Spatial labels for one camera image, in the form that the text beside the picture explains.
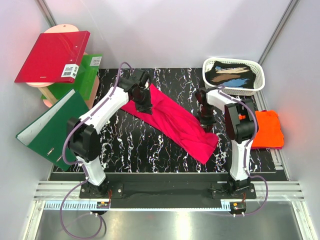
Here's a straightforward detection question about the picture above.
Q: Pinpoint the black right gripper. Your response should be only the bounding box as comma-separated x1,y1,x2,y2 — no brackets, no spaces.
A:
197,104,216,136

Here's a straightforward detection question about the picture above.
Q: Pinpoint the magenta pink t shirt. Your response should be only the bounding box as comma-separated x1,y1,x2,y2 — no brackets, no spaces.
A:
121,85,219,165

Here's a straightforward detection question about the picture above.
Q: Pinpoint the white plastic basket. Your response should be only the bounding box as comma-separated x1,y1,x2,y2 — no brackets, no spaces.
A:
202,57,266,96

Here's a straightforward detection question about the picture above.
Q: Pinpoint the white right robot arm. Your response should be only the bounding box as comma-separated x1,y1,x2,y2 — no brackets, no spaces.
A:
195,86,259,199

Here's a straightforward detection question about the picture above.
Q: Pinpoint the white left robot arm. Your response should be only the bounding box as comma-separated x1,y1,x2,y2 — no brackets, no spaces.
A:
63,69,153,198

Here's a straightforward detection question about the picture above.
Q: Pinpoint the light green folder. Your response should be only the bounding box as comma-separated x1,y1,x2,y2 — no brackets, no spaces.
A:
48,54,103,101

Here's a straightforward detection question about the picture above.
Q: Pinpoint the black printed t shirt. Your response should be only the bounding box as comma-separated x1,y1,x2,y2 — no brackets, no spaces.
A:
205,61,256,89

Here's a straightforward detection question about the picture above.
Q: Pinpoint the orange folded t shirt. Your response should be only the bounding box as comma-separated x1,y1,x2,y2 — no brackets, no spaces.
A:
251,110,284,149

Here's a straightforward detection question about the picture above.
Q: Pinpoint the pink wooden stool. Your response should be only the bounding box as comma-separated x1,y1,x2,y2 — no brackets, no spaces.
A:
15,23,102,108

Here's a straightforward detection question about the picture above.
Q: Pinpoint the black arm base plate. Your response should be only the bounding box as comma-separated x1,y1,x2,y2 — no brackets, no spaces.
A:
79,181,257,200

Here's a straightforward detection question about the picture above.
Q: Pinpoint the red ring binder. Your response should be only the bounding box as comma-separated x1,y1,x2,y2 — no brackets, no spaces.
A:
14,31,90,83

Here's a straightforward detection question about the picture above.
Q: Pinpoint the dark green ring binder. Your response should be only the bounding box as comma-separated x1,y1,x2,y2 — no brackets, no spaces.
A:
16,89,89,171

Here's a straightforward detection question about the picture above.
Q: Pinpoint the aluminium frame rail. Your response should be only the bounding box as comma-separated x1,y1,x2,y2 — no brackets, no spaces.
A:
33,181,304,212

